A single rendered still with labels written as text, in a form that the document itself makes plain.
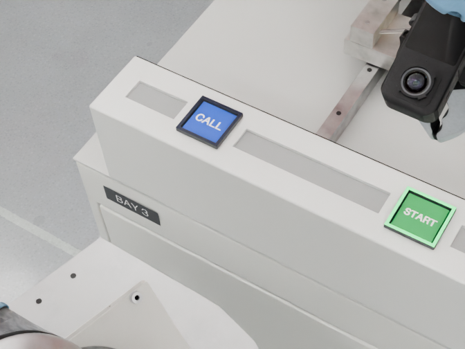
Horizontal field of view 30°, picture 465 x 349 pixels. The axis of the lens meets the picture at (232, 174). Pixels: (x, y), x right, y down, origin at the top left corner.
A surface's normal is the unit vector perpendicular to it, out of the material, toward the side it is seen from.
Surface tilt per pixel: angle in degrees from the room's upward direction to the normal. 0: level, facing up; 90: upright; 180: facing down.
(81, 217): 0
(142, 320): 46
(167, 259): 90
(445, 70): 27
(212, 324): 0
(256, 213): 90
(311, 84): 0
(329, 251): 90
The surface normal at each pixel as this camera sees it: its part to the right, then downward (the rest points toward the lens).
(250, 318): -0.53, 0.70
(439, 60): -0.28, -0.20
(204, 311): -0.06, -0.59
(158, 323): 0.44, 0.01
